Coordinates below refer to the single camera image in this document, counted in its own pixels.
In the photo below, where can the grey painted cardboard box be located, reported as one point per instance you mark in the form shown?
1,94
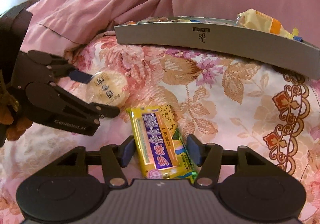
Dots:
223,36

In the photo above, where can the round rice cracker packet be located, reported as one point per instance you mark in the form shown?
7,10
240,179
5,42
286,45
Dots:
108,87

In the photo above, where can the floral pink bed cover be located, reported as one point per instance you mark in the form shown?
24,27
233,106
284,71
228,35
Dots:
220,99

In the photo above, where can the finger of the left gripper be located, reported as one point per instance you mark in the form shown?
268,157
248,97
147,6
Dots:
70,105
59,66

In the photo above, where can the cream orange snack packet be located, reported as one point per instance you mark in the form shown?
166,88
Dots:
256,20

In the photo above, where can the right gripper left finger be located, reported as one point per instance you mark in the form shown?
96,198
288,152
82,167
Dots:
113,159

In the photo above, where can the yellow purple biscuit packet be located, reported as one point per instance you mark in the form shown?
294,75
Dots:
161,150

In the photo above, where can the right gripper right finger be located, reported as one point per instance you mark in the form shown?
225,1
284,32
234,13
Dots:
208,157

